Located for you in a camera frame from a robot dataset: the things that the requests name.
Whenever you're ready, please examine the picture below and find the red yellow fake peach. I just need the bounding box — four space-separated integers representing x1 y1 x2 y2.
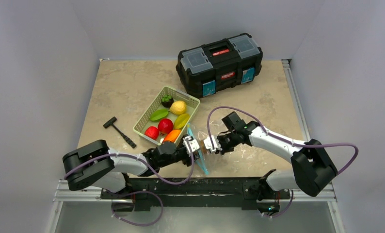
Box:
163 129 181 142

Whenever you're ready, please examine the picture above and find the clear zip bag blue seal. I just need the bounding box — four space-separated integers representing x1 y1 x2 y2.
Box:
181 123 220 175

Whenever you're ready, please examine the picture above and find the red fake apple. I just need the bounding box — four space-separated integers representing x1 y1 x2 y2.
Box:
158 118 174 134

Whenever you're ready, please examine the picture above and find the yellow fake fruit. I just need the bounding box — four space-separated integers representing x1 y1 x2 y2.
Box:
174 113 190 130

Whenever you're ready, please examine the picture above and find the red fake strawberry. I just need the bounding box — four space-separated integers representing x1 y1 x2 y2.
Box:
144 126 160 140

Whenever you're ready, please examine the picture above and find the green fake fruit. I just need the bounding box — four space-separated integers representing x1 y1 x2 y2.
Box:
149 108 169 122

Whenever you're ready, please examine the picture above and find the yellow fake lemon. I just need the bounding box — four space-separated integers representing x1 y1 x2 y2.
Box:
169 100 187 116

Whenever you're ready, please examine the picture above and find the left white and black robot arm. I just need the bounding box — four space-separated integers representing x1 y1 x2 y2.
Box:
62 140 194 199

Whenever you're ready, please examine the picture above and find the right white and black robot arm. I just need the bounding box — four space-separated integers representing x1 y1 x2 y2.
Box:
217 112 338 199

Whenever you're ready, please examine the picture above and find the dark purple fake mangosteen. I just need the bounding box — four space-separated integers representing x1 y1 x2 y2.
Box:
161 95 174 108

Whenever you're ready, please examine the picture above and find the light green perforated plastic basket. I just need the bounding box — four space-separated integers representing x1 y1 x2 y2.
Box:
133 86 201 147

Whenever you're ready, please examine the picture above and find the black toolbox with clear lids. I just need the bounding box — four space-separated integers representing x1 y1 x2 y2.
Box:
176 33 263 99

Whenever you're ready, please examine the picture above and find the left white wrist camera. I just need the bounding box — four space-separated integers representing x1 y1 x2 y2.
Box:
183 135 200 155

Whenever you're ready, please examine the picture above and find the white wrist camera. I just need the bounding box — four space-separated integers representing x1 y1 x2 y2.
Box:
203 135 222 153
183 135 200 155

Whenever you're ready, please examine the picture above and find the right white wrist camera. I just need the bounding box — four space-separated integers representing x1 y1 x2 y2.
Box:
203 135 222 153

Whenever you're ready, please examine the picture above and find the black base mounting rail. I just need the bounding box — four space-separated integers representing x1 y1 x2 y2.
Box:
100 177 291 213

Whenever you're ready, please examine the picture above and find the black T-handle tool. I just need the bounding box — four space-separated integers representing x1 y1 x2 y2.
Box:
103 116 137 149

